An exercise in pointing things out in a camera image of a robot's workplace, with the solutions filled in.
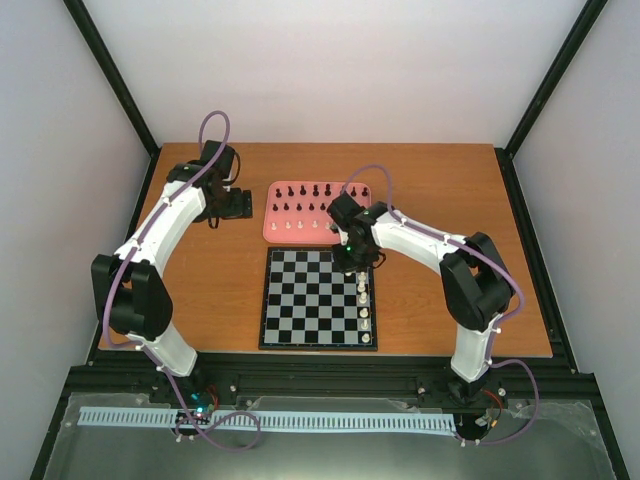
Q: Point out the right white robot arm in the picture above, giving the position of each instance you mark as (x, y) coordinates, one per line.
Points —
(477, 286)

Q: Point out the black white chessboard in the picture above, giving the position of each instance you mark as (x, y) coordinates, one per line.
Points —
(309, 305)

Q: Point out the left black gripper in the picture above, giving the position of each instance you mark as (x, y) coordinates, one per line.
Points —
(239, 209)

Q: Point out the light blue slotted cable duct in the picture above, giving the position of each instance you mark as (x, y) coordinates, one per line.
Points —
(271, 421)

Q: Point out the black aluminium frame rail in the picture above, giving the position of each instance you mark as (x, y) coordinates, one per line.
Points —
(425, 382)

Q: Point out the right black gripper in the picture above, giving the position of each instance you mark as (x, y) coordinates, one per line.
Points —
(347, 267)

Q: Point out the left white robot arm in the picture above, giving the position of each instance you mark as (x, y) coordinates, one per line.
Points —
(130, 296)

